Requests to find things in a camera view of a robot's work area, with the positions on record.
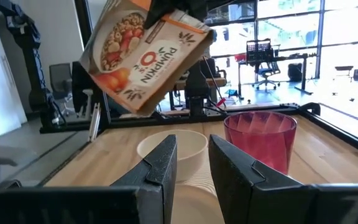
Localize red faceted tumbler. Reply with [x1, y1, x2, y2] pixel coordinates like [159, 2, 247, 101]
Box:
[223, 111, 298, 177]

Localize pumpkin cereal box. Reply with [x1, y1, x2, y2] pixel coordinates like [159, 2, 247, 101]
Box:
[79, 0, 214, 116]

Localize black aluminium table frame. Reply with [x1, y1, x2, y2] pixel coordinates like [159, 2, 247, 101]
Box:
[40, 102, 358, 156]

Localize white ceramic bowl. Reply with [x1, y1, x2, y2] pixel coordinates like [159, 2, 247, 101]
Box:
[136, 129, 209, 184]

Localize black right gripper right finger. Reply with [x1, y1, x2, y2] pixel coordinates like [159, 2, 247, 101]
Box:
[209, 134, 318, 224]

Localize black mesh office chair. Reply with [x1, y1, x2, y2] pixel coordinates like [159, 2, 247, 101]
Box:
[246, 39, 281, 91]

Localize black floor bin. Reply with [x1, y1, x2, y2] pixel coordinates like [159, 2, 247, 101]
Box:
[287, 63, 304, 82]

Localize beige round plate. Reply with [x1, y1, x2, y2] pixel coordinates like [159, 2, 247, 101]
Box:
[170, 184, 227, 224]

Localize black cable carrier post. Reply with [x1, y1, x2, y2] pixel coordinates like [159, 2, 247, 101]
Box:
[0, 0, 62, 131]

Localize small dark stool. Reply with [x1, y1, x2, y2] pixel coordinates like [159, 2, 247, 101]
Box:
[335, 65, 354, 78]

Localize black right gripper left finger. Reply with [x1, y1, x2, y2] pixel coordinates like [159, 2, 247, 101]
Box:
[110, 134, 178, 224]

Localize black background desk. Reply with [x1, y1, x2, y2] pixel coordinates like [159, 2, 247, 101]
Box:
[211, 52, 318, 96]

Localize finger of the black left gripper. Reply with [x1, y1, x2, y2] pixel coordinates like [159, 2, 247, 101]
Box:
[144, 0, 183, 30]

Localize grey chair armrest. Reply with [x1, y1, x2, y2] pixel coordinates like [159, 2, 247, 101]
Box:
[0, 146, 37, 187]

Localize grey office chair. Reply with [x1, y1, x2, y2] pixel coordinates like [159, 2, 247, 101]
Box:
[48, 63, 74, 116]

